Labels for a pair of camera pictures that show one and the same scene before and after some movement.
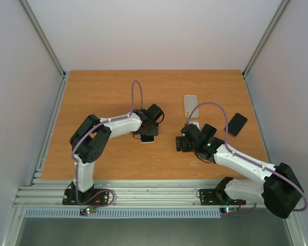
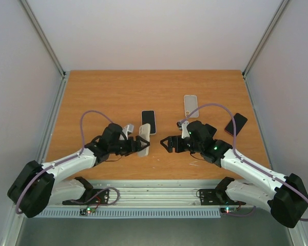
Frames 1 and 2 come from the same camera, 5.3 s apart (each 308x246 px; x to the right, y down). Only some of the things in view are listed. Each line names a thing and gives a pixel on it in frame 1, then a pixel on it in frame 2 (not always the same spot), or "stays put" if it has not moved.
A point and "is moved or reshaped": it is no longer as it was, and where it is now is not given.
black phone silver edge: x=209 y=130 stays put
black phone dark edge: x=147 y=139 is moved or reshaped
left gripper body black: x=153 y=131 → x=115 y=148
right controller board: x=229 y=210 stays put
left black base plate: x=92 y=197 stays put
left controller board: x=89 y=209 stays put
